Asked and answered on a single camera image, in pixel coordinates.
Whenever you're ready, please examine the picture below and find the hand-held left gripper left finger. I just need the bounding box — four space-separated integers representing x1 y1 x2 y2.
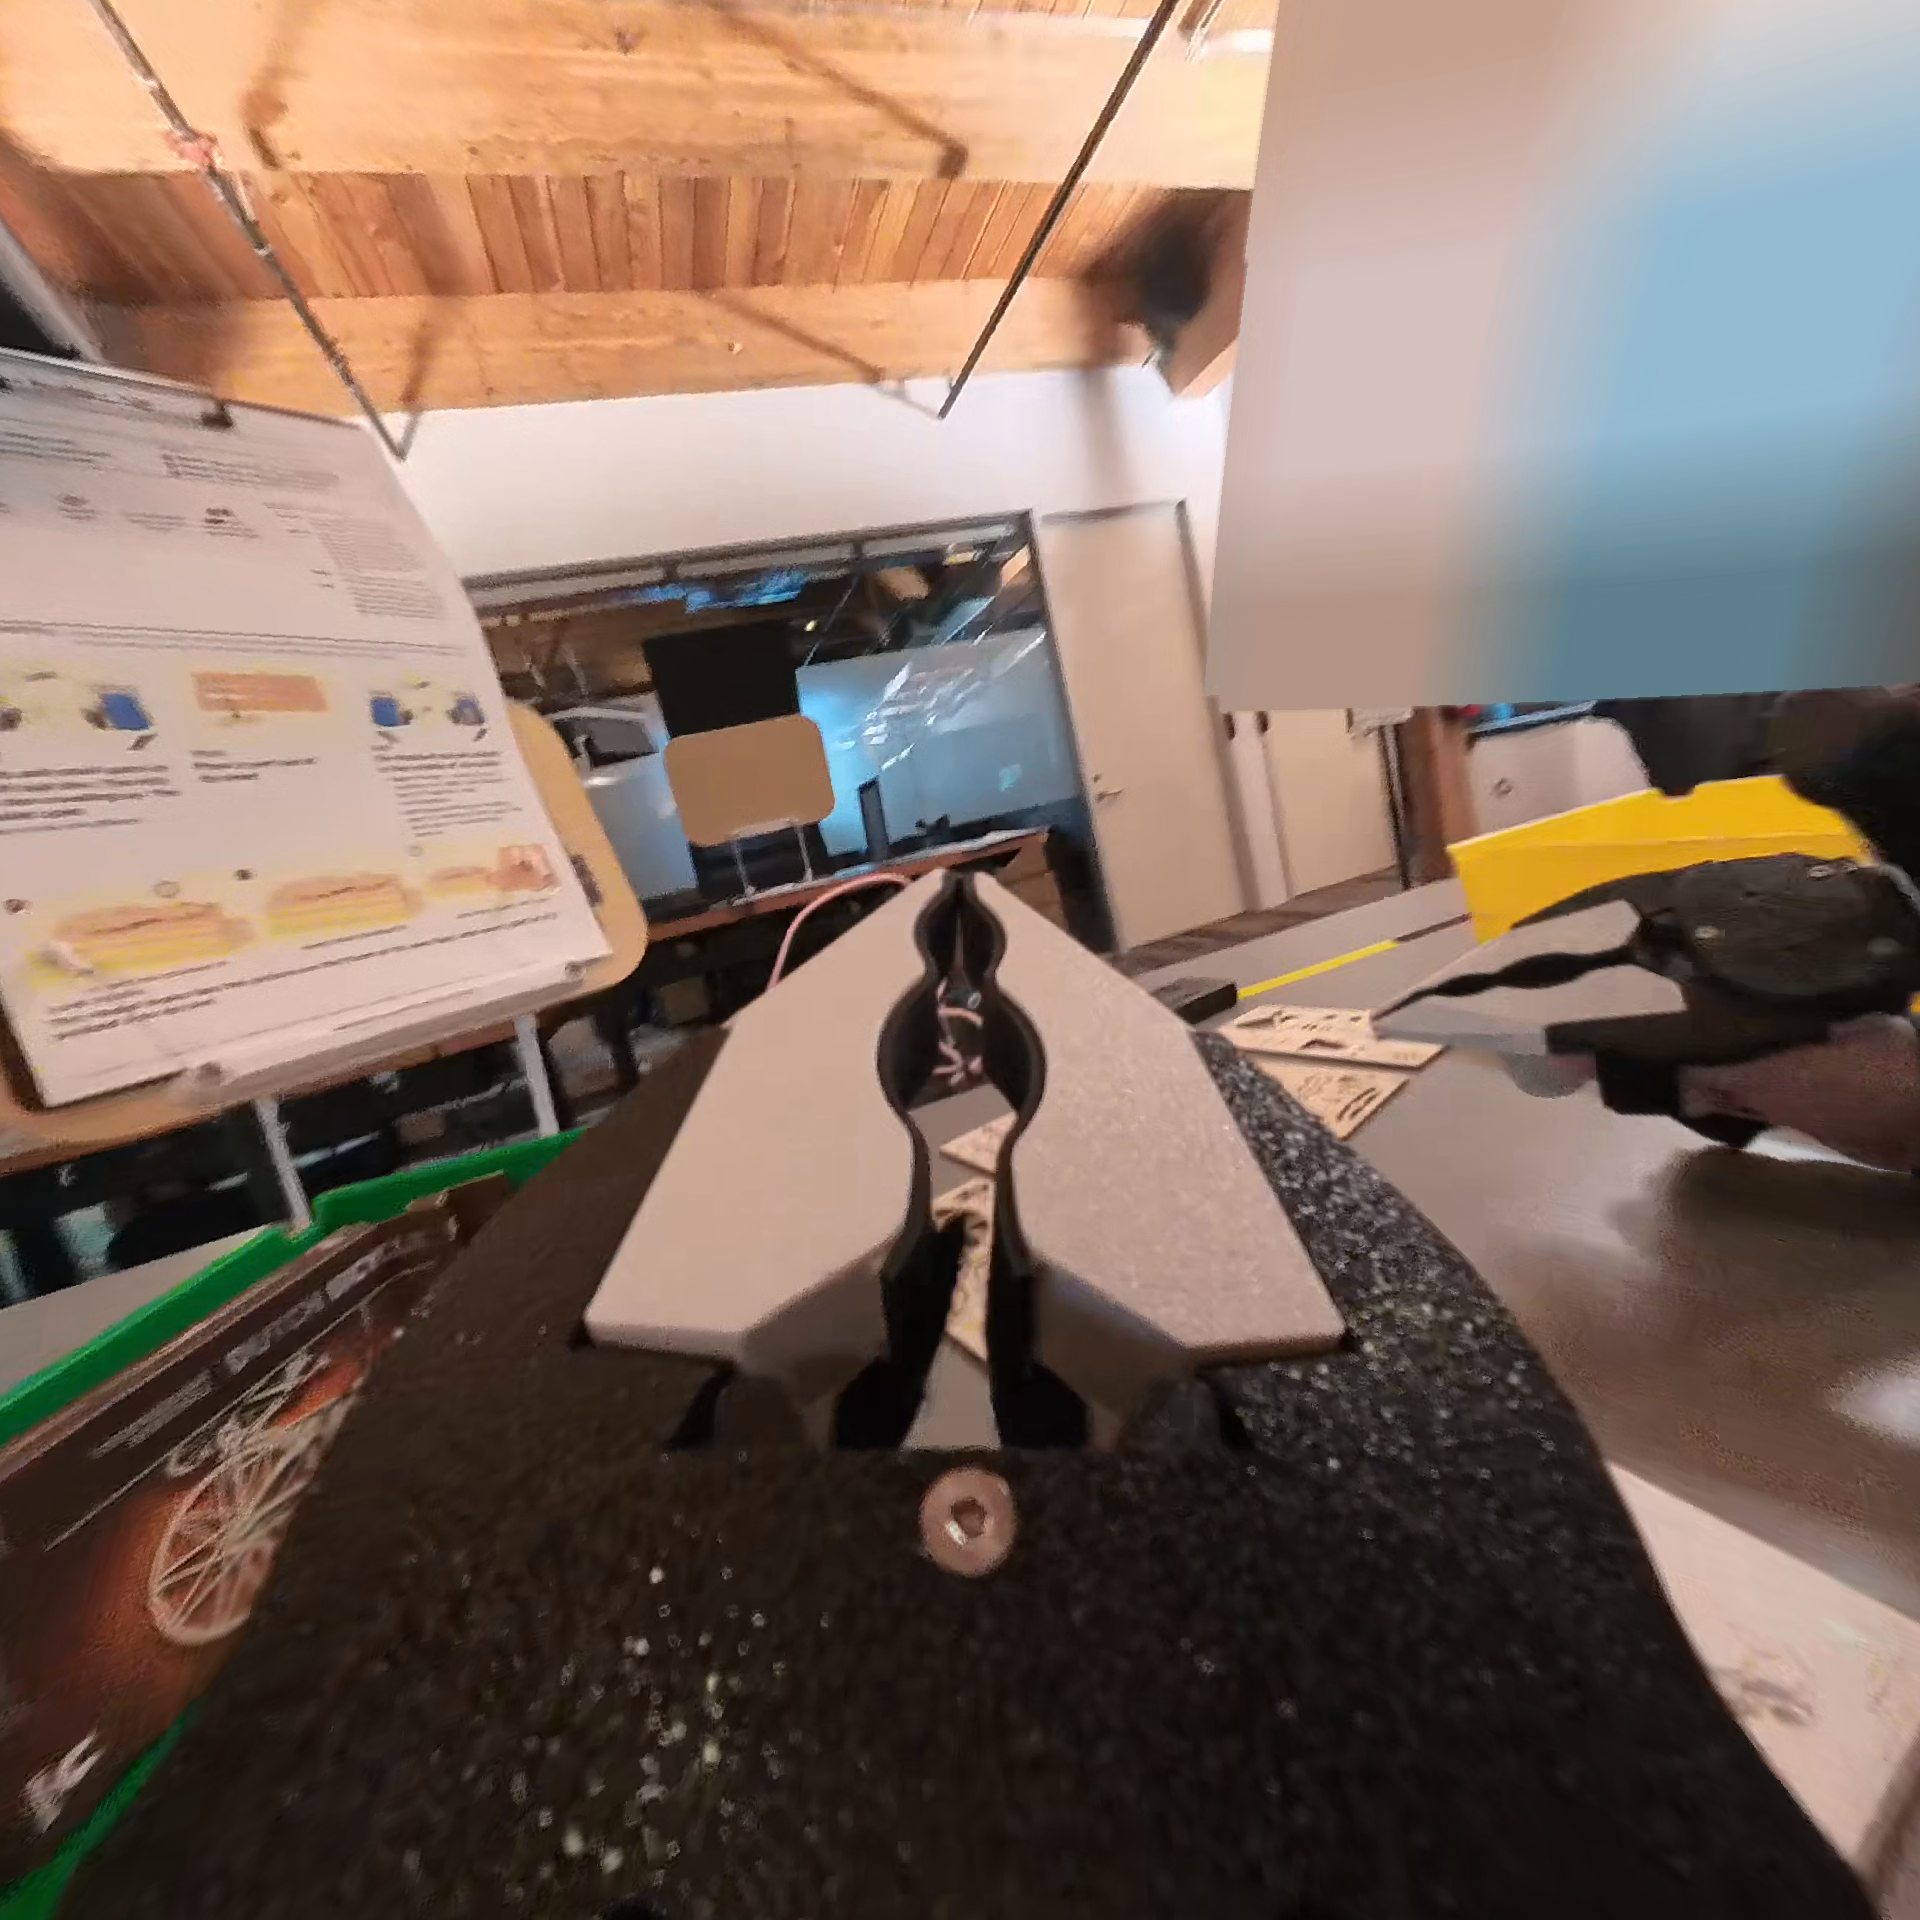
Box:
583 874 968 1451

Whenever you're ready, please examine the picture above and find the wooden clipboard board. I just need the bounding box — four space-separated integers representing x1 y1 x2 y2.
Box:
0 702 648 1180

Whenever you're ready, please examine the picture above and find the large wooden parts sheet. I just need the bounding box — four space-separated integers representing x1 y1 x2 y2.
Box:
1217 1001 1444 1073

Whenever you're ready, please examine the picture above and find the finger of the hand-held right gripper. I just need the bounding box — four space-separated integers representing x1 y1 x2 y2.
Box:
1372 1020 1603 1099
1372 896 1684 1030

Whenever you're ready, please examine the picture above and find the green plastic bin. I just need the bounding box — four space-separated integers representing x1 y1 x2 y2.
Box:
0 1125 588 1920

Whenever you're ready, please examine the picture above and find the pink cable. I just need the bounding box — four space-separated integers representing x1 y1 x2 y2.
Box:
772 870 991 1081

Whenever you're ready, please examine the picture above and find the wooden sheet with wheel cutouts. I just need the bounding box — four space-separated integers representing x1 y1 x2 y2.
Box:
932 1178 998 1360

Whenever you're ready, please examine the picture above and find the yellow tape line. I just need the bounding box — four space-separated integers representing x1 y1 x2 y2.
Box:
1237 931 1449 1001

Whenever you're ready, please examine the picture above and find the person's right hand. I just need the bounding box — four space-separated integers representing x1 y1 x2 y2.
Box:
1745 1009 1920 1176

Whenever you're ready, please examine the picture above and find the small blank board on stand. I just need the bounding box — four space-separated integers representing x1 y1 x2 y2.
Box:
662 714 836 904

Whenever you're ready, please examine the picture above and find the yellow plastic bin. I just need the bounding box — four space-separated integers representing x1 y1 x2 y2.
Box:
1446 777 1869 944

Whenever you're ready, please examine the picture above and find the white clipboard stand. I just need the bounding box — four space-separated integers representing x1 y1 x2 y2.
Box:
251 1013 566 1229

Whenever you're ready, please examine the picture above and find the printed instruction sheet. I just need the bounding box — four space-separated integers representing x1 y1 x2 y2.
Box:
0 348 615 1108

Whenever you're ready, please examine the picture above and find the white door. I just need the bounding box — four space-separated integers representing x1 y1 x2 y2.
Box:
1036 502 1249 950

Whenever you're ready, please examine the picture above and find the dark model kit box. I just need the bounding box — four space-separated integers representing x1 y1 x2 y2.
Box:
0 1185 511 1870

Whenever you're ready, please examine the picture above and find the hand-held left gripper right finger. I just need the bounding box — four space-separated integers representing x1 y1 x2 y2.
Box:
966 870 1349 1451

